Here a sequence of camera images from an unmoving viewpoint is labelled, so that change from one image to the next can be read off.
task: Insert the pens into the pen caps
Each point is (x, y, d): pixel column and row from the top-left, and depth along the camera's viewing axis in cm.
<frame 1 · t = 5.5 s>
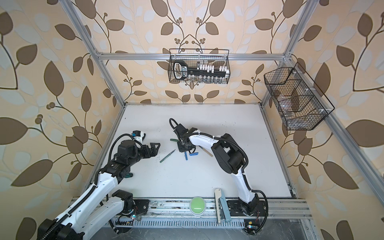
left hand: (153, 144, 81), fingers open
right hand: (183, 149, 95), fingers closed
blue pen: (186, 156, 95), on the table
blue pen cap: (193, 153, 95), on the table
green pen left: (168, 154, 95), on the table

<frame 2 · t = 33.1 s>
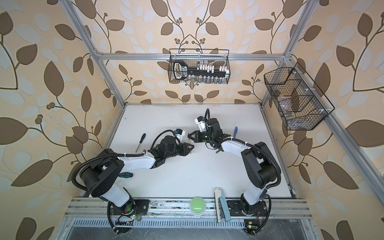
left hand: (194, 145, 85), fingers open
right hand: (188, 137, 87), fingers closed
black handled screwdriver: (141, 140, 101), on the table
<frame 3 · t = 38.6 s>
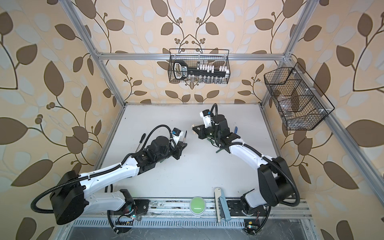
left hand: (186, 142, 78), fingers closed
right hand: (194, 129, 82), fingers closed
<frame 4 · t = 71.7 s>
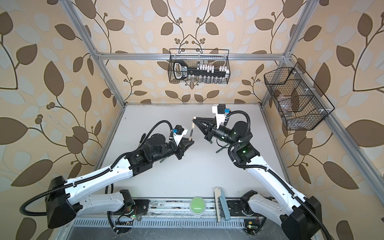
left hand: (193, 140, 68), fingers closed
right hand: (194, 121, 61), fingers closed
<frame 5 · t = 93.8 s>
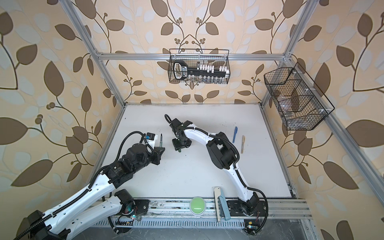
left hand: (164, 148, 75), fingers closed
right hand: (178, 148, 95), fingers open
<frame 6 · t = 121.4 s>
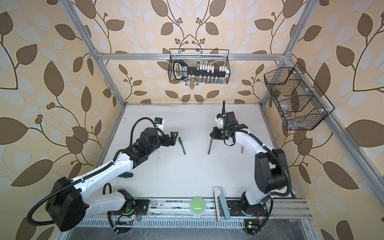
left hand: (171, 130, 80), fingers open
right hand: (211, 135, 89), fingers closed
green pen right: (210, 146, 91), point 8 cm above the table
